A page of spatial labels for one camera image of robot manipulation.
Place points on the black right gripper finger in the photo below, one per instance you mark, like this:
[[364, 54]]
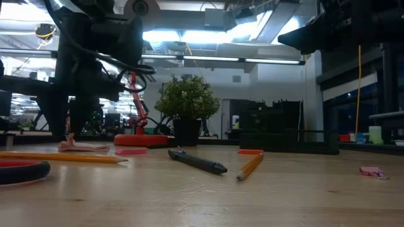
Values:
[[303, 38]]

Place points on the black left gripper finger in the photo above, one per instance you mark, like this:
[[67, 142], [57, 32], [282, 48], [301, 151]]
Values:
[[57, 119], [83, 116]]

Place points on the yellow pencil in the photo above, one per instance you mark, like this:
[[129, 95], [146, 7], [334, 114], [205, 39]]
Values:
[[63, 156], [249, 167]]

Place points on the pink eraser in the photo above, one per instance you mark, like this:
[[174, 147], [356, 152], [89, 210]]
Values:
[[131, 151]]

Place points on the red and black scissors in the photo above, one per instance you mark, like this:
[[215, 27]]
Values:
[[31, 173]]

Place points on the small black binder clip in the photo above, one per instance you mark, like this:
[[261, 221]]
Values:
[[179, 148]]

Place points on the black pen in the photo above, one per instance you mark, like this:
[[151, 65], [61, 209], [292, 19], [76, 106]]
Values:
[[195, 161]]

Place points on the red eraser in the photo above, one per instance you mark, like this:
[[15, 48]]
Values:
[[249, 152]]

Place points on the pink binder clip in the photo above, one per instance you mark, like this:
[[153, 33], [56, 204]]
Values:
[[369, 171]]

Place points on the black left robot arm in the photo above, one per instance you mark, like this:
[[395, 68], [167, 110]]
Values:
[[82, 6]]

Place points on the black mesh desk organizer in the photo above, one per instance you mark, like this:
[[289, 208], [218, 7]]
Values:
[[268, 138]]

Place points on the dark background monitor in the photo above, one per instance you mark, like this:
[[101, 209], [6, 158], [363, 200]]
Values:
[[4, 104]]

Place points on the red desk lamp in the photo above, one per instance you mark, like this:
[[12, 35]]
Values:
[[140, 140]]

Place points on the long linear ceiling light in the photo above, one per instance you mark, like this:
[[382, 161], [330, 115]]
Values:
[[221, 58]]

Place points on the grey ceiling box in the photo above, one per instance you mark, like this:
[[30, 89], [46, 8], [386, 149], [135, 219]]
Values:
[[214, 17]]

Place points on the green potted plant black pot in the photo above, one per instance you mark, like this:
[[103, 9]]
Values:
[[186, 97]]

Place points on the white wipes bottle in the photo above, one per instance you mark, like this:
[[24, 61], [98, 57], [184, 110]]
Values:
[[235, 122]]

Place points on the small red box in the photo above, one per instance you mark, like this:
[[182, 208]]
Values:
[[344, 138]]

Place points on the pale green container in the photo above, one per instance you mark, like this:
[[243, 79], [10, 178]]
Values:
[[375, 135]]

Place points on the small blue container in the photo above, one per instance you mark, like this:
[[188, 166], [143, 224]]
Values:
[[360, 137]]

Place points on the black aluminium table frame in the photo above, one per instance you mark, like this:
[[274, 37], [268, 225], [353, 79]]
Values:
[[217, 142]]

